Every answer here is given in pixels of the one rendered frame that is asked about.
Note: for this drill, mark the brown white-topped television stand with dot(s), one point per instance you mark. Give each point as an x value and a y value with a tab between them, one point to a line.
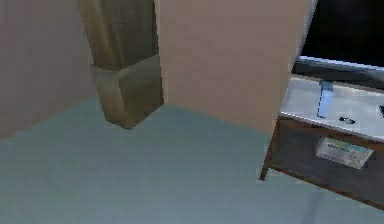
300	150

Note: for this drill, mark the black flat object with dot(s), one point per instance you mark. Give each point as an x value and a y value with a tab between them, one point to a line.
382	111

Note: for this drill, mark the black television set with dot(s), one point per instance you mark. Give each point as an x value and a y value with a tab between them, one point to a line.
346	33

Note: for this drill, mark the white green box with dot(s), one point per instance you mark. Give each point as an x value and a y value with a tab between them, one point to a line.
343	152

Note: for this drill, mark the small black object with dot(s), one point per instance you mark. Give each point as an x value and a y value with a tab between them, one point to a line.
346	120

